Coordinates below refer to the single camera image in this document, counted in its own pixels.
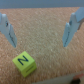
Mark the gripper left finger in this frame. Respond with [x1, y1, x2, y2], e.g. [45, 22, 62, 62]
[0, 12, 19, 49]

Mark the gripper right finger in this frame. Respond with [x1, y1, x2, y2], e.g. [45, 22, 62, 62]
[62, 8, 84, 49]

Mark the yellow block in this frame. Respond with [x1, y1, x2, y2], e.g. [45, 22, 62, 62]
[12, 51, 37, 78]

